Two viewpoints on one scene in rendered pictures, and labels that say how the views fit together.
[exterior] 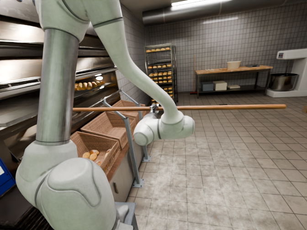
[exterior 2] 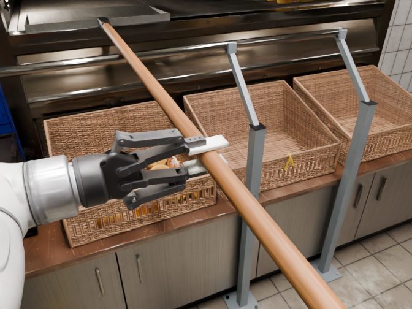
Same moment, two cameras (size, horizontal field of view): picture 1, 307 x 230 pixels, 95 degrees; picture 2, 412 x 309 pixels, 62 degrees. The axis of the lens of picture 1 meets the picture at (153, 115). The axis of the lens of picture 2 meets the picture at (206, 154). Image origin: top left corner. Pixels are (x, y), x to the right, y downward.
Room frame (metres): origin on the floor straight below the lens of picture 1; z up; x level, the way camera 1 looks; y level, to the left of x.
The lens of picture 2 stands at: (0.67, -0.41, 1.48)
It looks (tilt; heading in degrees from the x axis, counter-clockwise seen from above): 33 degrees down; 54
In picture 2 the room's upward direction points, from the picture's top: straight up
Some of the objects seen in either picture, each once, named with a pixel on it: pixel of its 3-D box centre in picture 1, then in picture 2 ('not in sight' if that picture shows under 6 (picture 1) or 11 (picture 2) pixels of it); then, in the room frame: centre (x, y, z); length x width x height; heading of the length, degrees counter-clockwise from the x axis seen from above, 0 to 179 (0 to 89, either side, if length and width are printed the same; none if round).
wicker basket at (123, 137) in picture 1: (112, 128); (257, 133); (1.68, 0.56, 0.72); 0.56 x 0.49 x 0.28; 166
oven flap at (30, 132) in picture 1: (87, 107); (231, 51); (1.73, 0.82, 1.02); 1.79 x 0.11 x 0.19; 167
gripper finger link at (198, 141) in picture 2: not in sight; (189, 138); (0.93, -0.02, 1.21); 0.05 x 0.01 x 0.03; 167
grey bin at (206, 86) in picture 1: (207, 86); not in sight; (5.11, -2.08, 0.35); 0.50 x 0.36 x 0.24; 167
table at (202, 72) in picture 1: (228, 81); not in sight; (4.95, -2.76, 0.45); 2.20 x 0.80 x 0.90; 77
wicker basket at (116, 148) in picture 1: (83, 157); (128, 161); (1.10, 0.69, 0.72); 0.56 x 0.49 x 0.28; 168
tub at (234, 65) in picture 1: (233, 65); not in sight; (5.00, -2.92, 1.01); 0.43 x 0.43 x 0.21
